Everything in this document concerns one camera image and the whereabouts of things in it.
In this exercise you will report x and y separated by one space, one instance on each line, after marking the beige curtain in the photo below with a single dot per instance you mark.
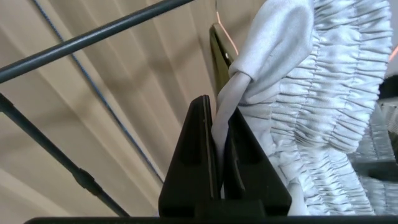
140 77

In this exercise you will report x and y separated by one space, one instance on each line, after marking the black clothes rack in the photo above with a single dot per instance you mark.
93 35

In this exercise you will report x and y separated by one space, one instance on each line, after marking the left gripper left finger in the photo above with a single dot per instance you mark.
189 180

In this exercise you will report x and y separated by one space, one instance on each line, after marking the pale grey shorts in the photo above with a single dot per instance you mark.
326 77

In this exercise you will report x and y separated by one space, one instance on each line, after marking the green long-sleeved shirt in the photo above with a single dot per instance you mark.
219 59

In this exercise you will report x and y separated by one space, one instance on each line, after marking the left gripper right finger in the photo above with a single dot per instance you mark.
252 180

